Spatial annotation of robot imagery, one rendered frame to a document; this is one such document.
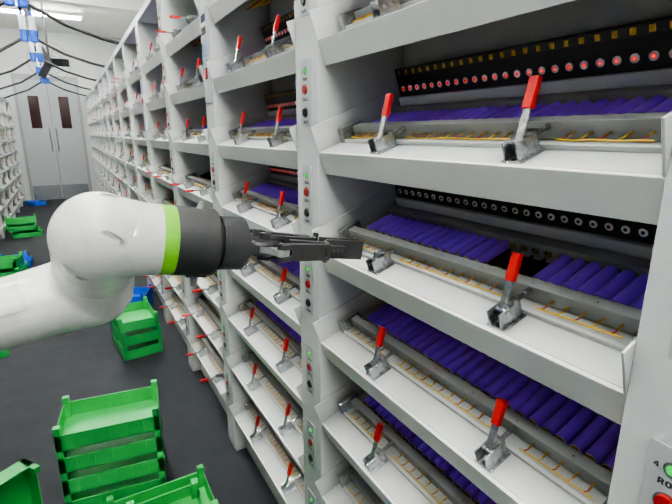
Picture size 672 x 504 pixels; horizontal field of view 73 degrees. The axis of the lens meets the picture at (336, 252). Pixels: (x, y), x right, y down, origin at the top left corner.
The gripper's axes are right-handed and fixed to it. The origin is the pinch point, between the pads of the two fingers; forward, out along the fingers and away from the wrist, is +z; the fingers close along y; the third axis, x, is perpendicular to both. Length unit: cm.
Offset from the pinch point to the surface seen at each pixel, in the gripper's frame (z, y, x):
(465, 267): 11.8, 15.9, 1.1
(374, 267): 6.7, 1.0, -2.9
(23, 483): -46, -92, -98
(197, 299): 20, -155, -59
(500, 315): 6.3, 27.6, -1.9
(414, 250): 11.5, 4.7, 1.1
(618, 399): 7.0, 41.8, -5.3
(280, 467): 23, -52, -81
